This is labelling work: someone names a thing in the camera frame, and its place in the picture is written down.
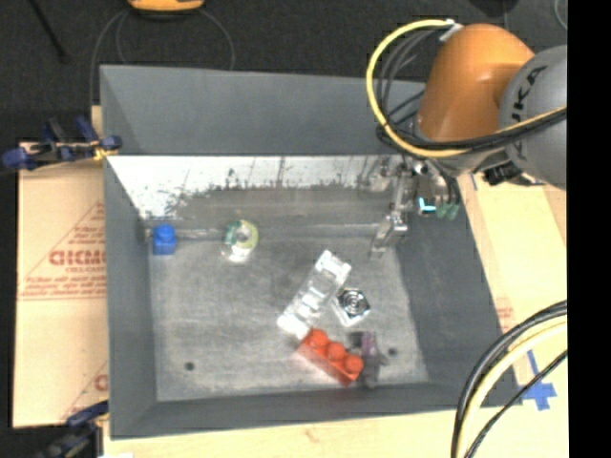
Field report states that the brown cardboard board, red print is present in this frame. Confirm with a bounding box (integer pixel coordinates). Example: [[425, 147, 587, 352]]
[[11, 105, 112, 429]]

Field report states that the red toy brick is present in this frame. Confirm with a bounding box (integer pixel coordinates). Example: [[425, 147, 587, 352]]
[[296, 327, 366, 387]]

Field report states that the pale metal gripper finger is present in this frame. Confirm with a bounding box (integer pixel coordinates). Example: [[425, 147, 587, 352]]
[[368, 158, 403, 193], [368, 211, 410, 260]]

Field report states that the grey metal bin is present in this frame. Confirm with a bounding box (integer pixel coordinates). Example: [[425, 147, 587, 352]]
[[97, 64, 519, 438]]

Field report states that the clear plastic block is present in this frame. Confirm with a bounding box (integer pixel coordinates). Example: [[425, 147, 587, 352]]
[[275, 248, 353, 341]]

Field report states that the blue toy brick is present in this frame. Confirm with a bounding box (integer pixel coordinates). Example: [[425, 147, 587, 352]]
[[151, 223, 179, 257]]

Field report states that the black cylinder on white bracket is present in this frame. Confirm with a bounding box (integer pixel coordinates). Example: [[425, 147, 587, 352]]
[[482, 161, 525, 186]]

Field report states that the green and white ring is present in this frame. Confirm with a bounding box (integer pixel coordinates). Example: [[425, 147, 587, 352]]
[[220, 219, 261, 264]]

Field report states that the purple and grey small object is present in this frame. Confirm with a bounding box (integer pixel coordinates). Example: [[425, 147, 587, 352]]
[[348, 330, 391, 389]]

